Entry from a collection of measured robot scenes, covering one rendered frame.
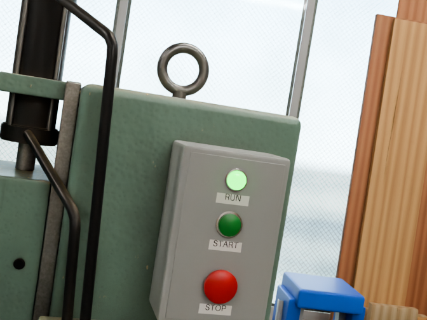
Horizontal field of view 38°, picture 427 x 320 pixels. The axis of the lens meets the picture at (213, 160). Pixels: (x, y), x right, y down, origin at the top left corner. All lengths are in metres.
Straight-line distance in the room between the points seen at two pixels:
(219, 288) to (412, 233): 1.55
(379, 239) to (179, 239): 1.52
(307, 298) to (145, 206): 0.89
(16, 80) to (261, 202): 0.27
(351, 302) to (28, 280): 0.96
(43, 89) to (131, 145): 0.12
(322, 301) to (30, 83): 0.97
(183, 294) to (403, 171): 1.54
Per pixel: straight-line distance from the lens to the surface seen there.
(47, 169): 0.61
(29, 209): 0.63
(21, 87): 0.65
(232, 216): 0.54
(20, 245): 0.64
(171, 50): 0.70
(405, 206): 2.04
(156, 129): 0.59
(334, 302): 1.46
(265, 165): 0.55
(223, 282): 0.55
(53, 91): 0.65
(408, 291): 2.13
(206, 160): 0.53
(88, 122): 0.58
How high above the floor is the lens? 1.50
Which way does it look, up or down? 4 degrees down
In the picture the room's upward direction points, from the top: 9 degrees clockwise
